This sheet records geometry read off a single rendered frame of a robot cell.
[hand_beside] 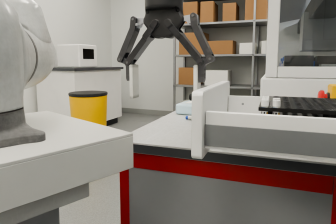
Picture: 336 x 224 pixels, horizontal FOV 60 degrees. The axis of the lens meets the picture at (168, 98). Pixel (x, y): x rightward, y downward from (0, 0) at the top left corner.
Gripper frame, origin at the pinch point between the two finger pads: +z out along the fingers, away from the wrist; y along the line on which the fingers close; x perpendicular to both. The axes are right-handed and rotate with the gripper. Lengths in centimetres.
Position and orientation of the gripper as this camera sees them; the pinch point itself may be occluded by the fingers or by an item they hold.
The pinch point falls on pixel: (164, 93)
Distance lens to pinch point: 59.3
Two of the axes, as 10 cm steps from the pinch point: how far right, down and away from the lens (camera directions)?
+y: 9.4, 0.4, -3.4
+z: 0.0, 9.9, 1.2
